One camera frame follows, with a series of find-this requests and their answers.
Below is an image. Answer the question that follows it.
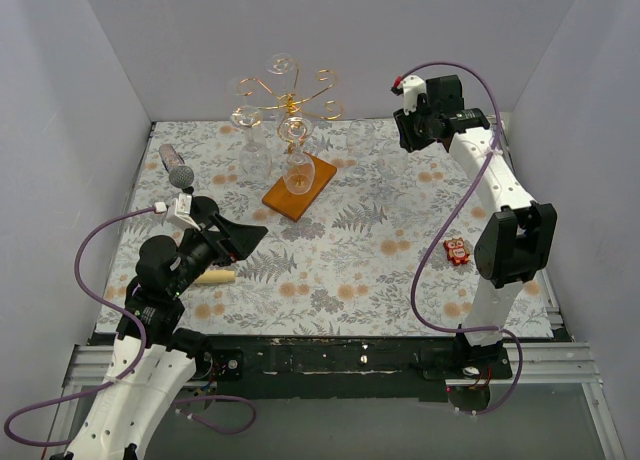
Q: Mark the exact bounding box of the ribbed clear wine glass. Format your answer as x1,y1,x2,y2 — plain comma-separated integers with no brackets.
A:
239,124,272,182

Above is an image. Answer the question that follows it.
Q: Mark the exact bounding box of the round clear wine glass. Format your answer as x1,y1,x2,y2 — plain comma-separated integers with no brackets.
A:
227,77,263,129

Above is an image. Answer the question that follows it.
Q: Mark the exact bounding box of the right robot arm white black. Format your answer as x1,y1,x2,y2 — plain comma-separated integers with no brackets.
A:
392,75,557,380

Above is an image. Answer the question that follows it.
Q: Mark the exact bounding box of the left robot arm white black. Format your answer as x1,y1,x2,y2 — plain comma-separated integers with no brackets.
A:
58,193,268,459

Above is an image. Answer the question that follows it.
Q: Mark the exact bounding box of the wooden pestle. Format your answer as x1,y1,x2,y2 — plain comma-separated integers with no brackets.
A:
194,270,236,285

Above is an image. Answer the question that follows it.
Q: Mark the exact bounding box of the microphone on black stand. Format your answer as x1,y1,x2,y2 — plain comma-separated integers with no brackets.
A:
159,144,219,223

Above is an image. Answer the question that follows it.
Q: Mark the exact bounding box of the floral patterned table mat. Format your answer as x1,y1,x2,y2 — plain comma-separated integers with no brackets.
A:
94,118,539,337

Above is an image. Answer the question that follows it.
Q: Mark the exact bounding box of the red owl toy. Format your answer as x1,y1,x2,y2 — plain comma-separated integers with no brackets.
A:
443,237,471,266

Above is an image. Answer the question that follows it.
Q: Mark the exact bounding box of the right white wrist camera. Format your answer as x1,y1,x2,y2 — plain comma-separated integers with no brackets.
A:
391,74,426,115

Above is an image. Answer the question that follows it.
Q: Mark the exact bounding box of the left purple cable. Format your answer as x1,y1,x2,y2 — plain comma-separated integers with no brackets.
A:
3,202,257,444

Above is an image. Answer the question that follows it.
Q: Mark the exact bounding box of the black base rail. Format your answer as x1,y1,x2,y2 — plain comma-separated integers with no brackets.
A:
168,329,464,402

